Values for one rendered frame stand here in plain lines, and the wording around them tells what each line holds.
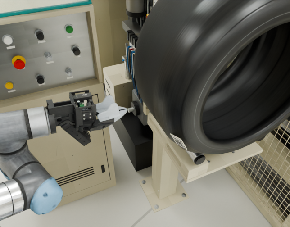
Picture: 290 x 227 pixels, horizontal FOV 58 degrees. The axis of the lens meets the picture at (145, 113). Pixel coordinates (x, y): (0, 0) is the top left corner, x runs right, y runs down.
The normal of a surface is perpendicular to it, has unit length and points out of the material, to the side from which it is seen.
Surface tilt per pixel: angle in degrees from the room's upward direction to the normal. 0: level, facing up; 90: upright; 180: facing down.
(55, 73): 90
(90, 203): 0
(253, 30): 80
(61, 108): 90
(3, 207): 67
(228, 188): 0
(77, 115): 90
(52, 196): 90
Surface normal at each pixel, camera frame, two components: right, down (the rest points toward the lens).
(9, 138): 0.42, 0.58
